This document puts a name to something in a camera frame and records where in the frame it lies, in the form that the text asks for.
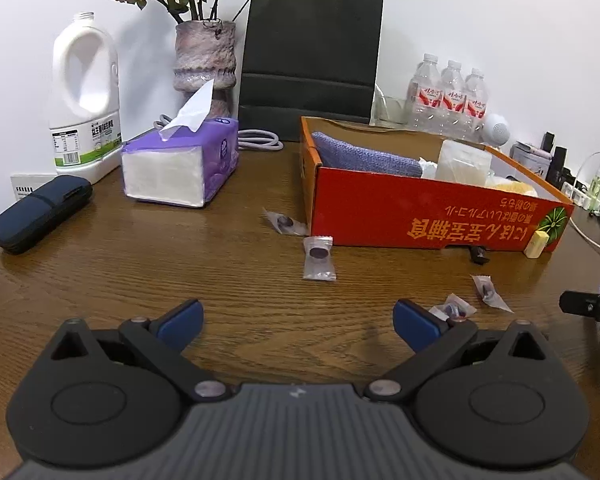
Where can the clear water bottle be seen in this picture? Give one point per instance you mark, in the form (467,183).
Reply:
(454,100)
(425,95)
(476,105)

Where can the purple cloth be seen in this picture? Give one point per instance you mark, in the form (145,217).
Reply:
(360,157)

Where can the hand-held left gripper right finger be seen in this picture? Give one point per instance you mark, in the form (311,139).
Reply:
(415,322)

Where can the white power strip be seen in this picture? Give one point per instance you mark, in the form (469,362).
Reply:
(580,194)

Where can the white plastic jug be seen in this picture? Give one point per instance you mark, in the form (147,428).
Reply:
(70,125)

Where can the purple tissue pack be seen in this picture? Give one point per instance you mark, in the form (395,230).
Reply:
(160,175)

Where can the yellow sponge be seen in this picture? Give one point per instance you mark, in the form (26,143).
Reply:
(517,187)

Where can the clear glass container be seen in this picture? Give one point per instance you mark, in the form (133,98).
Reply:
(390,107)

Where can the pale yellow eraser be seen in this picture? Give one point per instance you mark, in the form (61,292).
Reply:
(537,245)

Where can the grey ceramic vase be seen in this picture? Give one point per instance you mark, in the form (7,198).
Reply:
(205,60)

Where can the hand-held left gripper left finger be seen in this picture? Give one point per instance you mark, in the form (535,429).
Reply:
(181,322)

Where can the small black clip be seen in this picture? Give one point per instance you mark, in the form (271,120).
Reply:
(477,256)

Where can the white flat box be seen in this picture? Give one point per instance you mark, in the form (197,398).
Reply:
(27,185)

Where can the clear plastic container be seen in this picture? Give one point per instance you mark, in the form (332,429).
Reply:
(462,162)

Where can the small clear sachet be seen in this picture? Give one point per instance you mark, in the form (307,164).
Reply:
(452,307)
(490,292)
(319,257)
(285,222)

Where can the dark blue case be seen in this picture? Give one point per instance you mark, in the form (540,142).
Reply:
(40,212)

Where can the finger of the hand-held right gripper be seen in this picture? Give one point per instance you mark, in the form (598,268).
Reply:
(595,307)

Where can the small green bottle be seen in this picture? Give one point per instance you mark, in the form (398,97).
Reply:
(599,182)

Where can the black paper bag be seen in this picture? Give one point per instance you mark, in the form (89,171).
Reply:
(310,60)

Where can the white round device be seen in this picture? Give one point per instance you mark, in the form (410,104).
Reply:
(496,130)

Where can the orange cardboard box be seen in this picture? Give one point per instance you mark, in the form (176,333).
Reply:
(370,215)

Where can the grey tin box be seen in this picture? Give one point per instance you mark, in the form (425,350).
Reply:
(527,157)

